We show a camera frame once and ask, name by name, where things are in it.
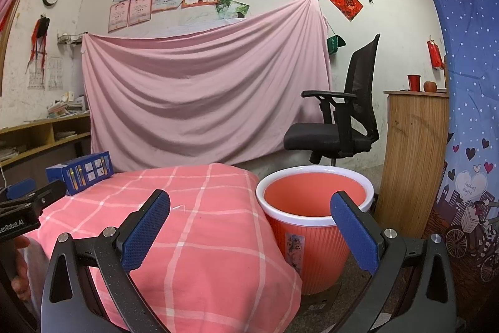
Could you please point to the black office chair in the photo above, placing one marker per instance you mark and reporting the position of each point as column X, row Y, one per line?
column 362, row 83

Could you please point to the blue cardboard box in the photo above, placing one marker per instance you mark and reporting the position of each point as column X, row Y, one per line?
column 87, row 171

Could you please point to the pink hanging sheet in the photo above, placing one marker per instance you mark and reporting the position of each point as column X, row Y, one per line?
column 195, row 83

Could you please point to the wooden shelf desk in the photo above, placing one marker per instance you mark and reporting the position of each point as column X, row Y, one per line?
column 39, row 122

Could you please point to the red paper wall decoration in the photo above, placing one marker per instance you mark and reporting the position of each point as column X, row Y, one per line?
column 344, row 1

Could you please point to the red hanging ornament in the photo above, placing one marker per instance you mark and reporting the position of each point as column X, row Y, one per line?
column 435, row 55

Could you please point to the red cup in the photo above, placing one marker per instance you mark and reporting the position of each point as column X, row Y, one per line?
column 414, row 82

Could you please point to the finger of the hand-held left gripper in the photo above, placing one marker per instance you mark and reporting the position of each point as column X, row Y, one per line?
column 50, row 191
column 21, row 188

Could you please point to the orange bin with white rim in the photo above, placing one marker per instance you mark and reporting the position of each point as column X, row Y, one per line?
column 308, row 196

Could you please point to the stack of books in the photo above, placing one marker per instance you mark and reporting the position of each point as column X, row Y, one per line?
column 66, row 107

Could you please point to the red tassel decoration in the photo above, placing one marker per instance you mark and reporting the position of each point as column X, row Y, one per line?
column 39, row 40

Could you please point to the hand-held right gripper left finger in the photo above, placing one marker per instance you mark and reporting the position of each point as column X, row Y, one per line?
column 146, row 231

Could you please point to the small brown round object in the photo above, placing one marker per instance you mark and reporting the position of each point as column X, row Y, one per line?
column 430, row 86

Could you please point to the person's left hand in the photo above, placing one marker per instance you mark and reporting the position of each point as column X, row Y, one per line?
column 22, row 278

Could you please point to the wooden cabinet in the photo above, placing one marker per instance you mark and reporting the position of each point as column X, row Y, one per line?
column 413, row 161

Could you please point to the pink checked blanket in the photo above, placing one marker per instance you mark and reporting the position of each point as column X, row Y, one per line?
column 195, row 220

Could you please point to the wooden window frame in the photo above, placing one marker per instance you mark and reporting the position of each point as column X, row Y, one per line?
column 3, row 56

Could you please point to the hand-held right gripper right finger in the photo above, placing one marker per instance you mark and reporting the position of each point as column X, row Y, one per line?
column 354, row 235

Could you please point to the green photo print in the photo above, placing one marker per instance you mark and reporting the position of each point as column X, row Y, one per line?
column 239, row 10
column 223, row 5

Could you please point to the flat cardboard sheet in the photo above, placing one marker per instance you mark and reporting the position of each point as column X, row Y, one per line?
column 323, row 303

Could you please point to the blue dotted printed curtain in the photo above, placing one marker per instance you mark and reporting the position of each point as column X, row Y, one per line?
column 467, row 83

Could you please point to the paper wall calendar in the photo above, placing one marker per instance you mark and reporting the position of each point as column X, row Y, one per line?
column 36, row 73
column 55, row 73

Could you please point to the pile of papers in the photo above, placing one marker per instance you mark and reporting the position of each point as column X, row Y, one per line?
column 66, row 135
column 8, row 154

